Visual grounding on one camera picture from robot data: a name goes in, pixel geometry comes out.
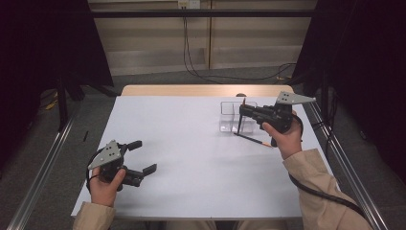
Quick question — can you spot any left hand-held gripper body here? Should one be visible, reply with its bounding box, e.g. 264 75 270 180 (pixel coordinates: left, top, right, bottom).
87 139 145 188

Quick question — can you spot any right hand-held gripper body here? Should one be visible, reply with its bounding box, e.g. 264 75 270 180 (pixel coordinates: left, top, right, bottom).
253 90 317 135

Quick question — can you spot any clear plastic organizer box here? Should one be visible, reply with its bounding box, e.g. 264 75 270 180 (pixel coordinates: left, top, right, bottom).
218 101 259 134

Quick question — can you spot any person's right hand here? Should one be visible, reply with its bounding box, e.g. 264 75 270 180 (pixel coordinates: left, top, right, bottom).
261 109 304 161

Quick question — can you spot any person's left hand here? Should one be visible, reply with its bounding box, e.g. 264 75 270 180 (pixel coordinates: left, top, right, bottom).
90 166 127 208

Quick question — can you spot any white table mat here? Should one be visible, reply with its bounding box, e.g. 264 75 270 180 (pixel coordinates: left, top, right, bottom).
70 95 334 221

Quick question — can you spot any wooden table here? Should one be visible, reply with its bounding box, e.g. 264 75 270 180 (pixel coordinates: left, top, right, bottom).
120 83 296 98

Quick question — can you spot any black metal stand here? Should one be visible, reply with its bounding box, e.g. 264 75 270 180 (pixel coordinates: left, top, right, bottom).
56 75 70 132

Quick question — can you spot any black curtain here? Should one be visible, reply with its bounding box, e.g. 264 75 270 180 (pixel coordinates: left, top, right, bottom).
0 0 114 173
291 0 406 186

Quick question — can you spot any black horizontal bar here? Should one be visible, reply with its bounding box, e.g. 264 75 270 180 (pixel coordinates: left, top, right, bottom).
90 9 315 18

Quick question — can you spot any black stand cable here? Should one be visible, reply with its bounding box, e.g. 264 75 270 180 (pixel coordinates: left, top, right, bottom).
312 119 335 142

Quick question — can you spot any aluminium rail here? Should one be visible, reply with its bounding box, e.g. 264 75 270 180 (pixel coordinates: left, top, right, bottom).
6 102 82 230
303 97 389 230

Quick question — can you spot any black wall cable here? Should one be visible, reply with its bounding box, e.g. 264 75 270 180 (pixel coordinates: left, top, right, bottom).
185 15 298 82
182 8 224 84

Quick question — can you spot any thick black gripper cable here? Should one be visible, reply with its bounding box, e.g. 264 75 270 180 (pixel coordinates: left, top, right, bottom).
287 172 368 221

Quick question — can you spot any white wall socket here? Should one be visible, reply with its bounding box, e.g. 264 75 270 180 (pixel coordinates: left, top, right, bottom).
177 0 201 10

